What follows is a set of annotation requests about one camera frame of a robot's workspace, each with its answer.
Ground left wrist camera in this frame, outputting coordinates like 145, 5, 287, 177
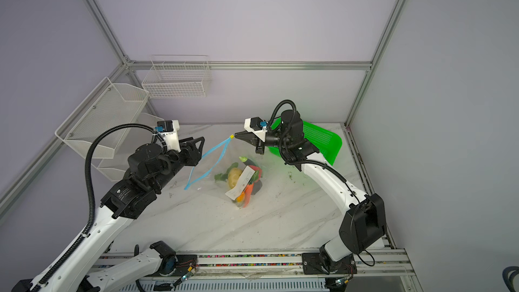
155, 120, 181, 152

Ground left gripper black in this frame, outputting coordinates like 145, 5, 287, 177
151, 136, 204, 193

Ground white mesh lower shelf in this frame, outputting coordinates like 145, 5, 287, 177
93, 112, 163, 182

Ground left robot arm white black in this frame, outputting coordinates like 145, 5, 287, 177
13, 137, 205, 291

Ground black corrugated cable hose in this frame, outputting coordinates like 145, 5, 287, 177
30, 124, 157, 292

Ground red pepper toy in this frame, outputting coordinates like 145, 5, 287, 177
249, 166, 262, 183

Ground yellow lemon toy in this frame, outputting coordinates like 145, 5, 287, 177
227, 168, 243, 189

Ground white mesh shelf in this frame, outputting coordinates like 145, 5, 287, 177
93, 112, 163, 182
55, 78, 149, 158

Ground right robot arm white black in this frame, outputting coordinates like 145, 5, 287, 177
234, 109, 387, 267

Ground white wire wall basket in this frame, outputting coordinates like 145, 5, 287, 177
142, 55, 212, 99

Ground clear zip bag blue zipper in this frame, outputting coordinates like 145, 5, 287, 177
185, 135, 264, 209

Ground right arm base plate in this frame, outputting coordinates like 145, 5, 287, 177
301, 252, 358, 275

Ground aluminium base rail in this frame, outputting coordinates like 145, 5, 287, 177
78, 248, 416, 283

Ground orange carrot toy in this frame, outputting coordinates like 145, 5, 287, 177
242, 184, 254, 208

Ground green plastic basket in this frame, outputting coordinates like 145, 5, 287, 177
267, 116, 343, 167

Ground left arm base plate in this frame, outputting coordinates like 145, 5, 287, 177
147, 254, 198, 277

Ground white mesh upper shelf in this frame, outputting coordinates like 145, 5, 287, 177
55, 78, 149, 158

